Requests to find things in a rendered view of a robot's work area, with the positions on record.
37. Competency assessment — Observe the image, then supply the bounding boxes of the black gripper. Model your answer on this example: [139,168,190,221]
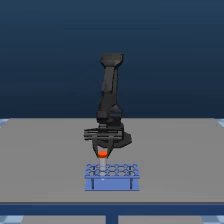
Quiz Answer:
[83,127,125,157]

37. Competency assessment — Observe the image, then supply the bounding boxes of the orange-capped centrifuge tube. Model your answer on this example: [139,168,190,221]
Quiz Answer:
[97,150,108,178]

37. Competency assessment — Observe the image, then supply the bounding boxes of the blue test tube rack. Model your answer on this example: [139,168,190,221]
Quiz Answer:
[84,163,141,192]

